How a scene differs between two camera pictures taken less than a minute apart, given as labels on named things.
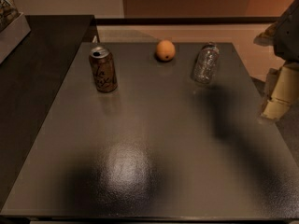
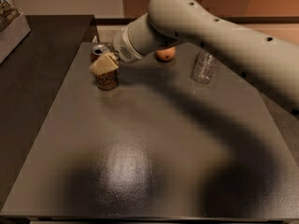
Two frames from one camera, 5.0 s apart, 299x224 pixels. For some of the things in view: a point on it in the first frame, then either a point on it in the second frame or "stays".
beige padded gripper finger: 282,91 to 104,63
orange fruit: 165,50 stays
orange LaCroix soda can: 104,69 stays
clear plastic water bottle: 206,63 stays
